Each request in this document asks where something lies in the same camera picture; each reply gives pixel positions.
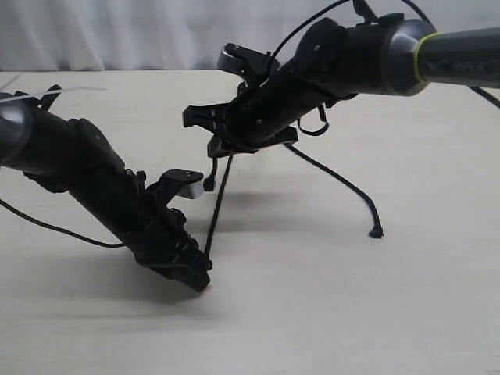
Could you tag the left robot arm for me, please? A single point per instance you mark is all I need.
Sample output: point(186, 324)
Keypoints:
point(74, 157)

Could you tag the white backdrop curtain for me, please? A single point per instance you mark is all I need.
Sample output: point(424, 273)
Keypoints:
point(148, 35)

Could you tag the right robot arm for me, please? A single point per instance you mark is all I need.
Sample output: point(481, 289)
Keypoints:
point(393, 56)

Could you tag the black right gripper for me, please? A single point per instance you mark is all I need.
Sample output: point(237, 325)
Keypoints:
point(256, 116)

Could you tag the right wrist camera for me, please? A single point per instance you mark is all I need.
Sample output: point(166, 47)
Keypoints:
point(241, 61)

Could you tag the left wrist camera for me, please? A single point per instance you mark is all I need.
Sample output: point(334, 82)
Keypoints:
point(184, 183)

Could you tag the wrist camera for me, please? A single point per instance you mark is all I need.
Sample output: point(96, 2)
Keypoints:
point(184, 183)
point(241, 61)

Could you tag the white zip tie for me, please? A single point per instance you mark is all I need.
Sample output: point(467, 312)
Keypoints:
point(39, 95)

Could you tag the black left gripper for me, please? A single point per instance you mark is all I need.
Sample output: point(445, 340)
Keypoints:
point(140, 218)

